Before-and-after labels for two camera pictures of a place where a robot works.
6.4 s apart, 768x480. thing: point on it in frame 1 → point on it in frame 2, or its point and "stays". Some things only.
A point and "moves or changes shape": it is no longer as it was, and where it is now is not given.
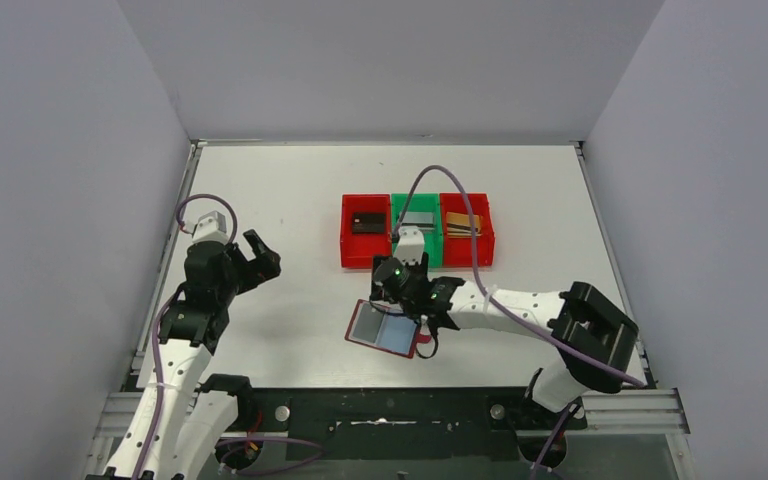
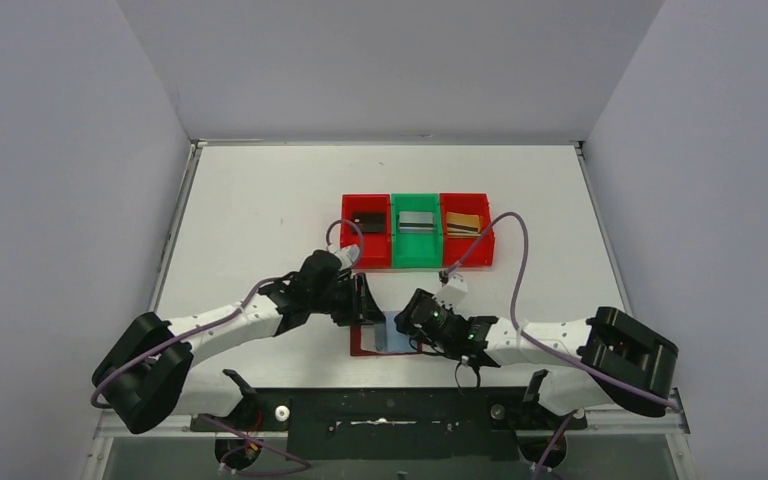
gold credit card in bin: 457,231 stays
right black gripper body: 382,294 → 410,327
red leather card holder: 396,333 moves or changes shape
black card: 368,222 stays
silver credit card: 422,220 stays
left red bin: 365,228 stays
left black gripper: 239,266 → 363,301
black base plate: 409,423 stays
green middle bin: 422,211 stays
